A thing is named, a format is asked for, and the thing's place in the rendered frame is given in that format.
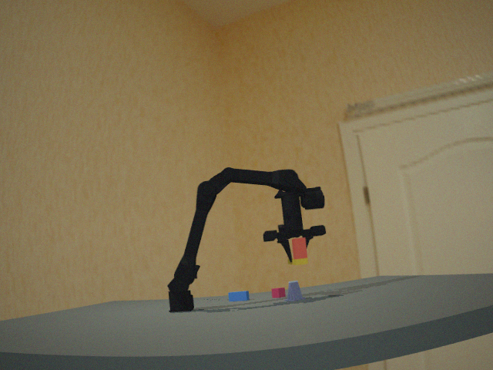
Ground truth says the red cube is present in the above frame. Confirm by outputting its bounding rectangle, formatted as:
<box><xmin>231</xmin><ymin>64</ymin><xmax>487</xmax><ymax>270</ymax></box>
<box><xmin>272</xmin><ymin>288</ymin><xmax>286</xmax><ymax>298</ymax></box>

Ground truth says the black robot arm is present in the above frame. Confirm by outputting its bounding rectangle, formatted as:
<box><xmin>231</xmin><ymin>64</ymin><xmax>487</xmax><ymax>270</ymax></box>
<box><xmin>167</xmin><ymin>167</ymin><xmax>325</xmax><ymax>312</ymax></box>

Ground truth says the yellow bar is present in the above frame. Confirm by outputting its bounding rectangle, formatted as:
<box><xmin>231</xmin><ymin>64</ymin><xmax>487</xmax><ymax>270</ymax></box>
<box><xmin>288</xmin><ymin>238</ymin><xmax>308</xmax><ymax>265</ymax></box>

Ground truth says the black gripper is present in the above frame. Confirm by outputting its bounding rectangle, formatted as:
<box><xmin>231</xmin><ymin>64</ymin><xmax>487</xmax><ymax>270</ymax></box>
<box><xmin>263</xmin><ymin>210</ymin><xmax>326</xmax><ymax>262</ymax></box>

